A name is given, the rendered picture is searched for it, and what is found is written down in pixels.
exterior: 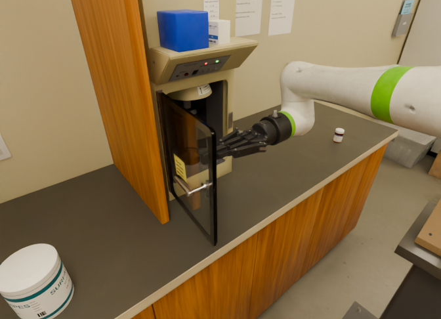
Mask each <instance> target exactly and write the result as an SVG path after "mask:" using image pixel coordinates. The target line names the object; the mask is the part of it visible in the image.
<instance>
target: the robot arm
mask: <svg viewBox="0 0 441 319"><path fill-rule="evenodd" d="M280 89H281V97H282V106H281V111H279V112H277V110H274V113H273V114H270V115H268V116H265V117H263V118H262V119H261V120H260V122H258V123H255V124H254V125H253V126H252V127H251V128H250V129H245V130H244V131H240V130H239V128H235V129H234V130H233V131H232V132H231V133H229V134H227V135H226V136H224V137H223V138H221V139H219V145H218V146H217V160H218V159H221V158H224V157H226V156H233V158H240V157H243V156H248V155H251V154H255V153H258V152H266V146H268V145H271V146H273V145H276V144H279V143H281V142H283V141H285V140H287V139H289V138H291V137H296V136H301V135H304V134H306V133H308V132H309V131H310V130H311V128H312V127H313V125H314V121H315V119H314V100H320V101H324V102H328V103H332V104H336V105H339V106H342V107H345V108H348V109H351V110H354V111H356V112H359V113H361V114H364V115H366V116H369V117H372V118H373V119H376V120H378V121H385V122H388V123H391V124H394V125H397V126H400V127H403V128H406V129H410V130H413V131H417V132H420V133H424V134H426V135H430V136H434V137H438V138H441V65H440V66H401V65H397V64H395V65H389V66H376V67H366V68H341V67H331V66H321V65H316V64H311V63H308V62H303V61H295V62H292V63H290V64H288V65H287V66H286V67H285V68H284V69H283V71H282V73H281V75H280ZM238 153H239V154H238Z"/></svg>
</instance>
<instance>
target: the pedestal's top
mask: <svg viewBox="0 0 441 319"><path fill-rule="evenodd" d="M436 205H437V204H435V203H432V202H430V201H428V203H427V204H426V206H425V207H424V208H423V210H422V212H420V214H419V216H418V217H417V218H416V220H415V221H414V223H413V224H412V225H411V227H410V228H409V230H408V231H407V232H406V234H405V236H404V237H403V238H402V240H401V241H400V243H399V244H398V246H397V247H396V249H395V251H394V252H395V253H396V254H397V255H399V256H401V257H403V258H404V259H406V260H407V261H409V262H411V263H413V264H414V265H416V266H418V267H419V268H421V269H423V270H424V271H426V272H428V273H429V274H431V275H433V276H434V277H436V278H438V279H439V280H441V256H439V255H437V254H435V253H433V252H431V251H430V250H428V249H426V248H424V247H423V246H421V245H419V244H417V243H415V242H414V241H415V239H416V237H417V236H418V234H419V233H420V231H421V229H422V228H423V226H424V225H425V223H426V221H427V219H428V218H429V217H430V215H431V213H432V212H433V210H434V208H435V207H436Z"/></svg>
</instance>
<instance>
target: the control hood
mask: <svg viewBox="0 0 441 319"><path fill-rule="evenodd" d="M258 45H259V41H255V40H252V39H246V38H241V37H230V42H229V43H225V44H221V45H216V44H212V43H209V48H206V49H198V50H193V51H184V52H180V53H178V52H176V51H172V50H170V49H166V48H163V47H152V48H150V49H149V50H150V59H151V64H152V73H153V78H154V83H155V84H157V85H161V84H164V83H170V82H174V81H179V80H183V79H178V80H174V81H169V79H170V77H171V75H172V73H173V71H174V69H175V67H176V65H177V64H184V63H187V62H195V61H199V60H205V59H210V58H216V57H221V56H228V55H231V56H230V58H229V59H228V60H227V61H226V63H225V64H224V66H223V67H222V68H221V69H220V70H219V71H217V72H221V71H225V70H230V69H234V68H239V67H240V66H241V65H242V64H243V62H244V61H245V60H246V59H247V57H248V56H249V55H250V54H251V53H252V52H253V51H254V50H255V48H256V47H257V46H258ZM212 73H215V72H211V73H208V74H212ZM202 75H206V74H202ZM197 76H201V75H197ZM197 76H193V77H197ZM188 78H191V77H187V78H184V79H188Z"/></svg>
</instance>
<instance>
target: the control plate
mask: <svg viewBox="0 0 441 319"><path fill-rule="evenodd" d="M230 56H231V55H228V56H221V57H216V58H210V59H205V60H199V61H195V62H187V63H184V64H177V65H176V67H175V69H174V71H173V73H172V75H171V77H170V79H169V81H174V80H178V79H184V78H187V77H193V76H197V75H202V74H208V73H211V72H217V71H219V70H220V69H221V68H222V67H223V66H224V64H225V63H226V61H227V60H228V59H229V58H230ZM217 60H218V62H216V61H217ZM206 62H207V64H205V63H206ZM215 67H217V69H214V68H215ZM209 68H210V71H209V70H208V69H209ZM194 70H198V72H197V74H194V75H192V74H193V72H194ZM202 70H204V72H202ZM185 73H189V74H188V75H187V76H184V75H185ZM177 75H179V76H178V77H176V76H177Z"/></svg>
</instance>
